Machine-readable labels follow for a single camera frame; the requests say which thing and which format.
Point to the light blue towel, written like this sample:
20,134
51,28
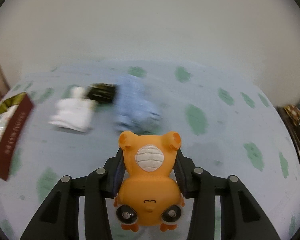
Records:
133,111

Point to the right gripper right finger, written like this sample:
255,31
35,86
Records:
241,215

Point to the black gold patterned pouch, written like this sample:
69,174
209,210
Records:
101,92

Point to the white socks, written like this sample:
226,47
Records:
75,112

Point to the orange squishy animal toy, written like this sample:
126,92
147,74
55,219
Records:
149,196

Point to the red gold toffee tin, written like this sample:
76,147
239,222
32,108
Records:
14,128

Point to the blue green cloud tablecloth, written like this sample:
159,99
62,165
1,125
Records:
227,126

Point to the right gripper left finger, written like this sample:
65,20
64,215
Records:
58,215

